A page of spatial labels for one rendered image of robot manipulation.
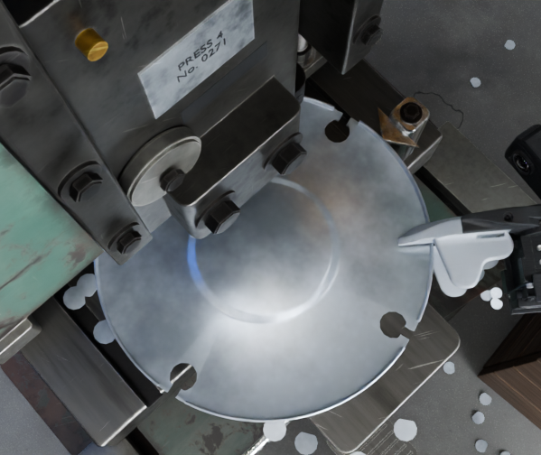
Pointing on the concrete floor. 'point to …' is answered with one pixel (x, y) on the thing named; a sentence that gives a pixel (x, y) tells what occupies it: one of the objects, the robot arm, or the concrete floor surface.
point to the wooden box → (538, 373)
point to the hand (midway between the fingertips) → (410, 234)
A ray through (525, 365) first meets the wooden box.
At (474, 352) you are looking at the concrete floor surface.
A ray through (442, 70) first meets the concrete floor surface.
